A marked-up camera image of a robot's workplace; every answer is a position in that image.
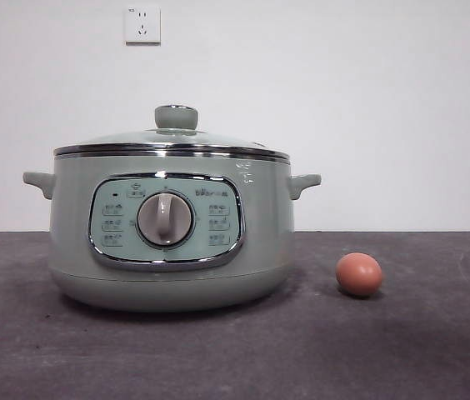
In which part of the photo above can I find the white wall socket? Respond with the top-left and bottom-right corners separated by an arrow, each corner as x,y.
124,5 -> 163,46

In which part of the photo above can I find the brown egg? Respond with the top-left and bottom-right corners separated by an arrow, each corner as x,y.
335,252 -> 383,298

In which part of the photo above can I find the glass lid with green knob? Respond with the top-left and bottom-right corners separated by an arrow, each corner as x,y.
53,104 -> 291,162

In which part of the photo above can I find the sage green electric pot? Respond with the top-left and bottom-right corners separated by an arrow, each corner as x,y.
22,152 -> 323,313

